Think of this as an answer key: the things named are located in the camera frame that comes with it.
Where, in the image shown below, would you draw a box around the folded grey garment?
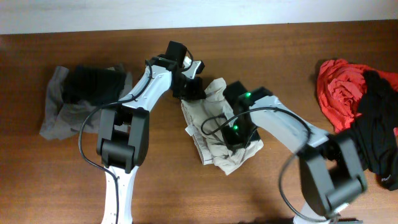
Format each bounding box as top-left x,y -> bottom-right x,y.
40,65 -> 132,140

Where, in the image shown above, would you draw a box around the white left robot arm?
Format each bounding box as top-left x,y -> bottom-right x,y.
97,57 -> 205,223

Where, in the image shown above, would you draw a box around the folded black garment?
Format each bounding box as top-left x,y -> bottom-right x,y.
62,66 -> 127,106

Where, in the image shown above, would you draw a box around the red crumpled garment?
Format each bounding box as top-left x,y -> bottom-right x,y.
317,59 -> 397,137

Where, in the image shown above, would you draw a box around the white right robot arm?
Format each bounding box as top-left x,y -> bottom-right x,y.
221,83 -> 368,223

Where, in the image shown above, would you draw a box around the black garment with logo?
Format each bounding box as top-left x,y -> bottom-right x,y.
351,70 -> 397,191

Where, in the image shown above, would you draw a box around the beige shorts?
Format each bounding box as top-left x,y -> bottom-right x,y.
180,77 -> 264,176

